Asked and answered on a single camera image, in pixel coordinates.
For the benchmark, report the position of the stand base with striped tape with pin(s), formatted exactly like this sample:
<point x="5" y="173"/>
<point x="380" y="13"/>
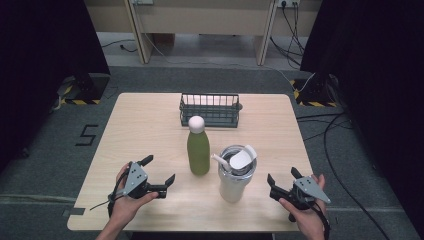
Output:
<point x="315" y="91"/>
<point x="90" y="88"/>

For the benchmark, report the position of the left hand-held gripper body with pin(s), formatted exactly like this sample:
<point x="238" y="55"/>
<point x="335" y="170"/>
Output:
<point x="137" y="174"/>

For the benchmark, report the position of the black curtain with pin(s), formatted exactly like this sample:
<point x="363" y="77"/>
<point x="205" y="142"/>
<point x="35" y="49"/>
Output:
<point x="383" y="83"/>
<point x="40" y="66"/>

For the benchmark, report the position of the white tumbler with straw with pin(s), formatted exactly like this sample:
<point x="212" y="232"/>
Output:
<point x="233" y="186"/>

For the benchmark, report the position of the beige desk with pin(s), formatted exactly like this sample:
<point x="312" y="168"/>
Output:
<point x="200" y="16"/>

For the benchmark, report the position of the green bottle with white cap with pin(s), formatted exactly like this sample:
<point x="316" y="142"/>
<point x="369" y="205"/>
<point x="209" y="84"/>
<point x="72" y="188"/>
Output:
<point x="198" y="153"/>

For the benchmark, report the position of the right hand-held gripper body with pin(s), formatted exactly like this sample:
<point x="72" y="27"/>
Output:
<point x="310" y="188"/>

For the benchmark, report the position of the white wall socket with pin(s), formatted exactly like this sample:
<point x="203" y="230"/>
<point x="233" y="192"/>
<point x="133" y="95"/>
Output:
<point x="288" y="2"/>

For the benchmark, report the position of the person's right hand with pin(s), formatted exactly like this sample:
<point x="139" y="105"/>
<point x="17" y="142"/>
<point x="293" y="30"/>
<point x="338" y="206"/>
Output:
<point x="308" y="220"/>

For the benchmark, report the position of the grey floor tape patch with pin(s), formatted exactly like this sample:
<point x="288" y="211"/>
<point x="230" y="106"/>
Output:
<point x="75" y="211"/>

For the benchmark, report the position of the person's left hand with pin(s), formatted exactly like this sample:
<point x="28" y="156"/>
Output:
<point x="123" y="206"/>

